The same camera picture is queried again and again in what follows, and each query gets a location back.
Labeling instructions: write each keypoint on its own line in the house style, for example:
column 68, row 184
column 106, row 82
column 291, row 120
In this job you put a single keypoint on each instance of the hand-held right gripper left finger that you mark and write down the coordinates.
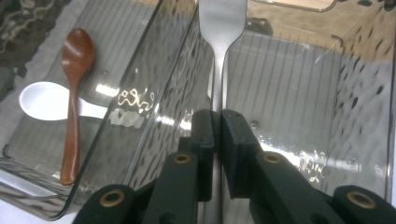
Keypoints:
column 205, row 140

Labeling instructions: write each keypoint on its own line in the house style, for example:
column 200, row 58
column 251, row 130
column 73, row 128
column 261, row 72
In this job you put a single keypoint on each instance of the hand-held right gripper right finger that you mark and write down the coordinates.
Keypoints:
column 238, row 146

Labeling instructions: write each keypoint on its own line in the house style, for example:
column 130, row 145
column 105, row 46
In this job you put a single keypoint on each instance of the smoky clear plastic bin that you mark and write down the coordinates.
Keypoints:
column 124, row 46
column 295, row 93

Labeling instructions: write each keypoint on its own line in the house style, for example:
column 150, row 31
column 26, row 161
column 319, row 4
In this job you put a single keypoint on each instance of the silver metal fork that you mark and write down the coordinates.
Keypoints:
column 222, row 18

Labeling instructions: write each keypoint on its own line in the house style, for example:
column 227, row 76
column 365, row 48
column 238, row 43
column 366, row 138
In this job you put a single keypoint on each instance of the brown wooden spoon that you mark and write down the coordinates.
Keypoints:
column 77, row 53

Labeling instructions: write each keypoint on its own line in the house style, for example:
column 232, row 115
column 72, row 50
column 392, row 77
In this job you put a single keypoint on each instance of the white plastic spoon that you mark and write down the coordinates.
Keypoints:
column 43, row 101

